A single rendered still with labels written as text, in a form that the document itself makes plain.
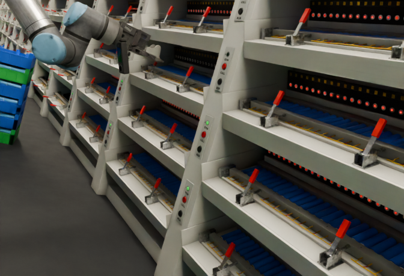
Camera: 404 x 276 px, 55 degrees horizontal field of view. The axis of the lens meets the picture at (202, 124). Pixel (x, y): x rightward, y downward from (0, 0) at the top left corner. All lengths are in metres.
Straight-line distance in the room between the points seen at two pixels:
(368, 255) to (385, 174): 0.16
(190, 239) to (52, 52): 0.68
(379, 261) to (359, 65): 0.35
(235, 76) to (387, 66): 0.43
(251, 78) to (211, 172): 0.28
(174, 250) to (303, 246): 0.46
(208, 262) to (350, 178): 0.48
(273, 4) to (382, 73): 0.44
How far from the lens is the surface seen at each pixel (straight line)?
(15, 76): 2.16
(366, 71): 0.78
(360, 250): 0.81
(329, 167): 0.78
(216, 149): 1.06
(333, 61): 0.83
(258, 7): 1.07
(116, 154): 1.72
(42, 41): 1.26
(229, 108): 1.05
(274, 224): 0.89
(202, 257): 1.09
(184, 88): 1.27
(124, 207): 1.59
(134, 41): 1.44
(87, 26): 1.38
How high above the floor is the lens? 0.62
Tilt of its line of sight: 7 degrees down
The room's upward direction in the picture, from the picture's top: 17 degrees clockwise
